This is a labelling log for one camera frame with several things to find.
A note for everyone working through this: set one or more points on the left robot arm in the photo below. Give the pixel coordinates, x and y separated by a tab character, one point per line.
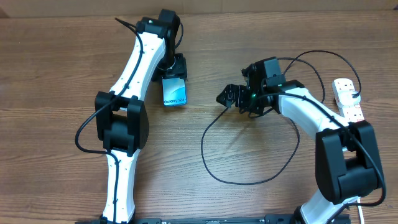
121	118

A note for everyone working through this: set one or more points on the white charger plug adapter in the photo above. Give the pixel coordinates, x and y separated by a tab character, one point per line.
347	98

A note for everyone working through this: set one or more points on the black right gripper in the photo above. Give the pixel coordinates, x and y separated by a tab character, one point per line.
230	93

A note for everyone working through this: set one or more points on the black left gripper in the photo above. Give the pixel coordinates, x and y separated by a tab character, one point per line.
179	71

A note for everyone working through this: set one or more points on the blue Samsung Galaxy phone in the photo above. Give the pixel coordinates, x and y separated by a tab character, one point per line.
174	92

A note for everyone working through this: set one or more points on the white power strip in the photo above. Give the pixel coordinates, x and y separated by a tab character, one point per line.
352	113

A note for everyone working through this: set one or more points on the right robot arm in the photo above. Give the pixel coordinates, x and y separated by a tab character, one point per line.
347	160

